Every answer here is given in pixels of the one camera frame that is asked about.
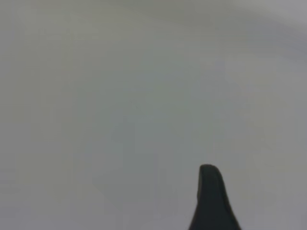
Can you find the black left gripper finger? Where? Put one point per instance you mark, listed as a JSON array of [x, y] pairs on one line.
[[212, 201]]

